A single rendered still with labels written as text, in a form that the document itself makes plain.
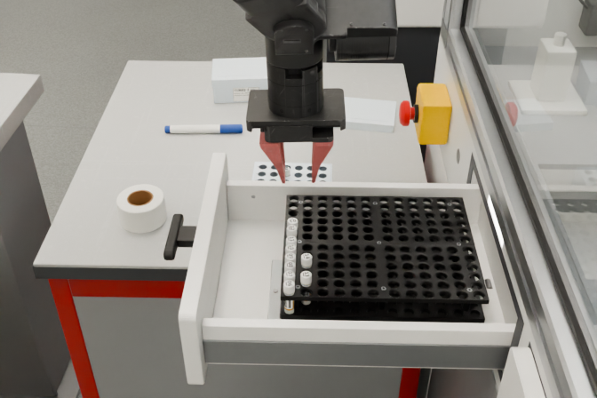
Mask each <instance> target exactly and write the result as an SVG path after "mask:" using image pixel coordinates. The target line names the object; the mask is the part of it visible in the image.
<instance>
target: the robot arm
mask: <svg viewBox="0 0 597 398"><path fill-rule="evenodd" d="M233 2H234V3H235V4H237V5H238V6H239V7H240V8H241V9H242V10H244V11H245V19H246V20H247V21H248V22H249V23H250V24H251V25H252V26H253V27H254V28H255V29H257V30H258V31H259V32H260V33H261V34H263V35H264V36H265V44H266V58H267V88H268V90H252V91H250V94H249V100H248V107H247V114H246V128H247V131H249V132H252V129H260V136H259V145H260V148H261V149H262V150H263V152H264V153H265V154H266V156H267V157H268V159H269V160H270V161H271V162H272V164H273V165H274V166H275V168H276V169H277V172H278V174H279V176H280V179H281V181H282V183H283V184H285V156H284V145H283V142H313V146H312V183H315V181H316V177H317V174H318V171H319V168H320V166H321V164H322V162H323V161H324V159H325V158H326V156H327V154H328V153H329V152H330V150H331V149H332V147H333V144H334V131H333V127H340V130H341V131H343V130H344V129H345V128H346V109H345V97H344V90H343V89H340V88H325V89H323V61H322V40H323V39H328V43H329V52H334V55H335V61H346V60H393V59H394V56H395V52H396V42H397V34H398V27H397V15H396V3H395V0H233Z"/></svg>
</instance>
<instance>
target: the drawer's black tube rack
mask: <svg viewBox="0 0 597 398"><path fill-rule="evenodd" d="M305 200H311V201H312V202H309V203H308V202H305ZM320 200H324V201H326V202H324V203H321V202H319V201H320ZM335 200H339V201H340V202H339V203H334V202H333V201H335ZM348 201H354V203H349V202H348ZM362 201H368V202H369V203H363V202H362ZM381 201H386V202H387V203H381ZM396 201H399V202H401V203H395V202H396ZM409 202H415V203H409ZM423 202H429V204H426V203H423ZM438 202H443V203H444V204H439V203H438ZM453 202H456V203H459V204H454V203H453ZM299 203H301V207H300V233H299V240H297V242H298V243H299V259H298V285H296V289H298V300H294V313H293V314H286V313H285V312H284V300H282V307H281V320H328V321H376V322H471V323H484V322H485V317H484V313H483V310H482V304H489V302H490V299H489V296H488V292H487V289H486V285H485V282H484V279H483V275H482V269H481V265H480V261H479V259H478V255H477V251H476V248H475V244H474V239H473V235H472V231H471V228H470V224H469V220H468V217H467V214H466V207H465V204H464V200H463V197H414V196H355V195H302V196H301V201H299ZM305 207H311V208H312V209H309V210H307V209H305ZM320 207H325V208H326V209H325V210H321V209H319V208H320ZM335 207H339V208H340V210H334V209H333V208H335ZM351 207H352V208H355V210H349V209H348V208H351ZM362 208H369V210H367V211H366V210H363V209H362ZM382 208H387V209H388V210H387V211H383V210H381V209H382ZM397 208H400V209H402V211H397V210H396V209H397ZM410 209H416V210H417V211H411V210H410ZM425 209H430V210H431V211H425ZM440 209H444V210H445V211H440ZM455 209H458V210H461V211H454V210H455ZM460 217H462V219H460ZM462 224H463V225H464V227H462ZM464 232H466V235H464ZM466 240H467V241H468V242H469V243H467V242H466ZM468 251H470V252H472V253H471V254H469V252H468ZM304 253H309V254H311V255H312V266H311V267H310V268H303V267H302V265H301V256H302V254H304ZM471 259H472V260H473V261H474V262H472V263H471ZM473 268H474V269H476V271H473ZM304 271H309V272H310V273H311V274H312V282H311V285H310V286H308V287H304V286H302V284H301V282H300V274H301V273H302V272H304ZM475 277H477V278H478V279H479V280H477V281H475ZM477 286H479V287H480V288H481V289H480V290H478V288H477ZM303 292H309V293H310V294H311V295H310V296H307V297H305V296H303V295H302V293H303ZM480 296H482V297H483V299H480ZM301 301H311V303H310V304H309V305H304V304H302V303H301Z"/></svg>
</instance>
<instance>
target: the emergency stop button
mask: <svg viewBox="0 0 597 398"><path fill-rule="evenodd" d="M414 117H415V108H413V107H411V106H410V102H409V101H408V100H404V101H403V102H402V103H401V105H400V108H399V120H400V124H401V125H402V126H409V124H410V120H414Z"/></svg>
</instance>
